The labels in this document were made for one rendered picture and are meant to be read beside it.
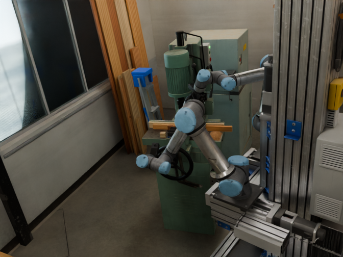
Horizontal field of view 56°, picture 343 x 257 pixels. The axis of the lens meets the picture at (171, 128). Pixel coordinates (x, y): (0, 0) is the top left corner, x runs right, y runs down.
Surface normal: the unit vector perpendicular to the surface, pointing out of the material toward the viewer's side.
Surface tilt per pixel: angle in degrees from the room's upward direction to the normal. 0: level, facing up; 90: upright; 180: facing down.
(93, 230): 0
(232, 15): 90
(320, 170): 90
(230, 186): 97
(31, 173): 90
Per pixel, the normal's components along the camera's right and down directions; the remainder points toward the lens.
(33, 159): 0.91, 0.09
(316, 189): -0.62, 0.41
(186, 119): -0.47, 0.33
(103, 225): -0.10, -0.89
